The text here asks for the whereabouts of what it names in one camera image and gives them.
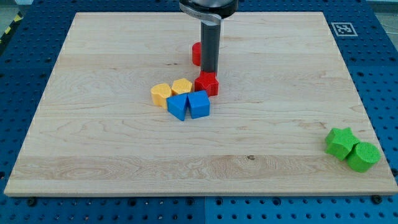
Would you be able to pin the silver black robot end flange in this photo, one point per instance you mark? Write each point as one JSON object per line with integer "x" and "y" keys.
{"x": 210, "y": 11}

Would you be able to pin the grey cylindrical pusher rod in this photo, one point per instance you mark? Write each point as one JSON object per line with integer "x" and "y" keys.
{"x": 210, "y": 46}

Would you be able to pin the red cylinder block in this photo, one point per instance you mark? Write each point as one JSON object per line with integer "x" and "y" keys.
{"x": 196, "y": 53}

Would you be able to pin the red star block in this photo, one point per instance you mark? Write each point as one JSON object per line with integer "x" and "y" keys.
{"x": 207, "y": 81}

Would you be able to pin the yellow hexagon block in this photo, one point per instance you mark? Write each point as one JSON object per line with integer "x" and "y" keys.
{"x": 181, "y": 86}

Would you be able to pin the blue cube block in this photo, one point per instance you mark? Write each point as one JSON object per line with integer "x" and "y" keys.
{"x": 199, "y": 104}

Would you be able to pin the yellow heart block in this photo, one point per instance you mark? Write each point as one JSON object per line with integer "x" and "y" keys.
{"x": 160, "y": 93}

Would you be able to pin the blue triangle block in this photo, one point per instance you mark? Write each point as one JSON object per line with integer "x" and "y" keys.
{"x": 177, "y": 106}

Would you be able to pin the light wooden board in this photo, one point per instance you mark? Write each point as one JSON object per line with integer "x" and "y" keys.
{"x": 283, "y": 86}

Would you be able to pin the white fiducial marker tag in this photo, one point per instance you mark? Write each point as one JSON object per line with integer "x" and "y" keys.
{"x": 344, "y": 29}

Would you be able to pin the green star block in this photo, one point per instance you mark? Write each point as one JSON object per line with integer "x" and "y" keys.
{"x": 340, "y": 142}

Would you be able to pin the green cylinder block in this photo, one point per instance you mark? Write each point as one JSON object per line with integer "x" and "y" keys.
{"x": 363, "y": 157}

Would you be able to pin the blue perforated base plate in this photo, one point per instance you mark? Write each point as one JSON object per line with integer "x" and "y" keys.
{"x": 33, "y": 48}

